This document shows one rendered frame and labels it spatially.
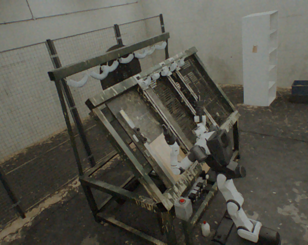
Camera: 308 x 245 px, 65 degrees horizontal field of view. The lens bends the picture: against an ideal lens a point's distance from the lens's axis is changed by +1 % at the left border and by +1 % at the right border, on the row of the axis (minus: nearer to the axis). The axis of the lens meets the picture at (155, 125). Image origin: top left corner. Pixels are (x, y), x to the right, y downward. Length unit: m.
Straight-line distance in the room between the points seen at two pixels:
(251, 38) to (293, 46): 1.58
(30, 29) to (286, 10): 6.25
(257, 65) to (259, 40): 0.55
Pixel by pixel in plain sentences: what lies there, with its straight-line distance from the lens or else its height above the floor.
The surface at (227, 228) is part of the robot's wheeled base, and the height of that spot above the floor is 0.19.
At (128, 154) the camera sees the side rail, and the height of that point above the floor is 1.37.
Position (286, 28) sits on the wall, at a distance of 7.31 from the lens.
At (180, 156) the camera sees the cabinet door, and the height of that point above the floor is 1.02.
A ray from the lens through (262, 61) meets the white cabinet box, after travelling 6.11.
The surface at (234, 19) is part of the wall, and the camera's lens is 7.70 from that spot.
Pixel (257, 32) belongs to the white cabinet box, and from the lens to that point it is 6.02.
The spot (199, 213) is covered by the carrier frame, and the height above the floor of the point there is 0.18.
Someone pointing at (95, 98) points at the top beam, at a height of 1.91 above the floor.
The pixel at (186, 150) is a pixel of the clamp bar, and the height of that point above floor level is 1.05.
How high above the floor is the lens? 2.55
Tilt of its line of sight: 25 degrees down
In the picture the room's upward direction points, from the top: 12 degrees counter-clockwise
